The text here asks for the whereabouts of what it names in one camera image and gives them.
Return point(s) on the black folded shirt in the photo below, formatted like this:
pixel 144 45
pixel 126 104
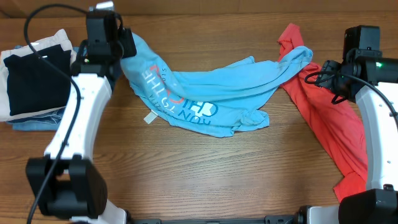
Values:
pixel 57 57

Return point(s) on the beige folded garment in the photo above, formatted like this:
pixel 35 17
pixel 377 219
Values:
pixel 60 38

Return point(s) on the light blue printed t-shirt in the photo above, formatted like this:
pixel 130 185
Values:
pixel 218 102

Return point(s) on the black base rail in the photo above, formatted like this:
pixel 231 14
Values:
pixel 269 219

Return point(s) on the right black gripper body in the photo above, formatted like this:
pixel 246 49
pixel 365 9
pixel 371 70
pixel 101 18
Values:
pixel 331 77

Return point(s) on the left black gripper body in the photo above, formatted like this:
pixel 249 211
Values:
pixel 128 45

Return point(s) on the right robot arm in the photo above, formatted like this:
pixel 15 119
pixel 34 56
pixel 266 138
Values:
pixel 368 79

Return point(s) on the folded blue jeans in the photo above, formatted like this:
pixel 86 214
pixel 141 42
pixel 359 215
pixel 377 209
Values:
pixel 37 123

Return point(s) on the red t-shirt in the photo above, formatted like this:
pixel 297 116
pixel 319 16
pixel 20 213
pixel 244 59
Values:
pixel 337 127

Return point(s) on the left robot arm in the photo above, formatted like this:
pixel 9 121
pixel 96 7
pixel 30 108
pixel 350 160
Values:
pixel 65 182

